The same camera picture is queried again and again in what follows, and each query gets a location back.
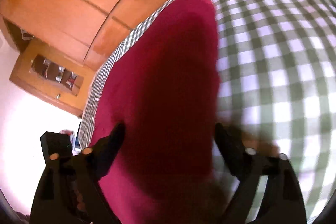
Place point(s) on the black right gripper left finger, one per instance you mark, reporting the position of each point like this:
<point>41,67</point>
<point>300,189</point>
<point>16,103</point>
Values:
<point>69,192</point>

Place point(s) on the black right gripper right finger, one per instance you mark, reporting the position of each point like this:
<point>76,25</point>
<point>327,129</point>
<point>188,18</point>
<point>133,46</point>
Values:
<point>268,190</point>

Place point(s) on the dark red garment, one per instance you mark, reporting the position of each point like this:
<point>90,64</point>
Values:
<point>164,89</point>

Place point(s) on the wooden glass door cabinet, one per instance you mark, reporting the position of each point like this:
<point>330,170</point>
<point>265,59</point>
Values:
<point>47,74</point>

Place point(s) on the green white checkered bedspread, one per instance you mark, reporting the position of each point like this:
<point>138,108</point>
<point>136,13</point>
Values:
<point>277,64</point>

